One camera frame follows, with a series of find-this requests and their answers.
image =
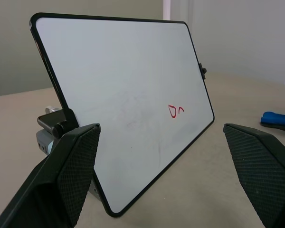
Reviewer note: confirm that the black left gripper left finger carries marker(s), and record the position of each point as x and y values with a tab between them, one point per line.
69	171

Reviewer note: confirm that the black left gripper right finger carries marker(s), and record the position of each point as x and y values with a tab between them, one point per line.
259	164

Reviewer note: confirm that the blue whiteboard eraser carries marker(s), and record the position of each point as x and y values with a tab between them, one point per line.
279	121

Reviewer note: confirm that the black-framed whiteboard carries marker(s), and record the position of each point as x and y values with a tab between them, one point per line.
118	95

